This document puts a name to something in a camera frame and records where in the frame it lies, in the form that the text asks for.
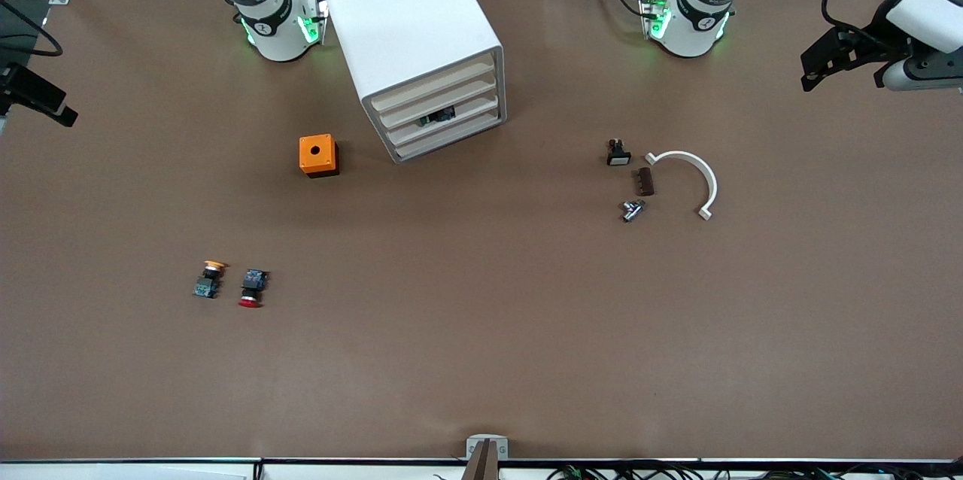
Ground black cable bundle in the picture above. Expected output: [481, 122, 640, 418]
[433, 461, 963, 480]

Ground red mushroom push button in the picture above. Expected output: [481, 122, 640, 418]
[238, 269, 269, 308]

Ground yellow mushroom push button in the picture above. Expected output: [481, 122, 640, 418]
[193, 260, 227, 299]

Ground white table edge rail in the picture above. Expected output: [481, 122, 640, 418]
[0, 457, 963, 480]

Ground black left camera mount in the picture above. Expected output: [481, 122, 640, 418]
[907, 47, 963, 82]

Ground orange button enclosure box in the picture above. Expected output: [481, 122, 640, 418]
[299, 134, 340, 179]

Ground white curved plastic bracket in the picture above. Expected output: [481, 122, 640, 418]
[645, 150, 718, 221]

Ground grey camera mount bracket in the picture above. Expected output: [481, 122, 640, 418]
[464, 434, 509, 480]

